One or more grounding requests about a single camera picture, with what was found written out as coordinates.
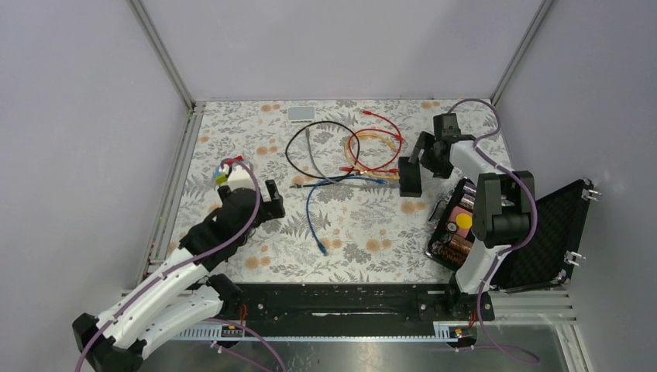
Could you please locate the red ethernet cable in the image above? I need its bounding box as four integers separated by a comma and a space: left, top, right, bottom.
346, 134, 404, 176
339, 109, 404, 173

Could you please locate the white small switch box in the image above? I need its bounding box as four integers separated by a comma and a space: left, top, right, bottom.
287, 106, 316, 122

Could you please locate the black network switch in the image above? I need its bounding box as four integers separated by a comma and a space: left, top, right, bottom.
397, 157, 422, 198

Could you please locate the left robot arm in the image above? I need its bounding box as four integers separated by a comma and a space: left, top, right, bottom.
72, 180, 285, 371

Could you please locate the colourful toy brick stack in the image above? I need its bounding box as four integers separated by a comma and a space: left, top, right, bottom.
212, 156, 244, 185

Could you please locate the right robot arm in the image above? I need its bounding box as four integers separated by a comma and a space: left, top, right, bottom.
398, 113, 538, 319

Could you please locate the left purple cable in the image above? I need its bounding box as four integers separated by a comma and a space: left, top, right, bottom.
74, 159, 286, 372

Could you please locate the grey ethernet cable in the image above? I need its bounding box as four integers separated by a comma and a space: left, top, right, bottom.
304, 127, 360, 186

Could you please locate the blue ethernet cable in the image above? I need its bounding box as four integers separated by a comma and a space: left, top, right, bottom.
305, 177, 387, 257

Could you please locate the purple cable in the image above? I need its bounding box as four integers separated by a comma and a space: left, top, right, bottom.
74, 159, 286, 372
446, 98, 542, 366

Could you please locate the black cable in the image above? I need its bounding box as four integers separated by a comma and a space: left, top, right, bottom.
285, 121, 361, 190

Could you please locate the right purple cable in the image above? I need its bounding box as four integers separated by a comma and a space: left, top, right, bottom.
446, 98, 542, 366

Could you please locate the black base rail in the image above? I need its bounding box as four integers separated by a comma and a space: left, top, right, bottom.
216, 283, 476, 339

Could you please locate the black case with chips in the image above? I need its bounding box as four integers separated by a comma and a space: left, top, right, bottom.
425, 178, 597, 293

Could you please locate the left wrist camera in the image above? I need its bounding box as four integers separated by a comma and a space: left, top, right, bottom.
225, 163, 256, 191

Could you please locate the floral table mat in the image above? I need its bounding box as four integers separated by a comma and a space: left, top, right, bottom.
160, 98, 525, 284

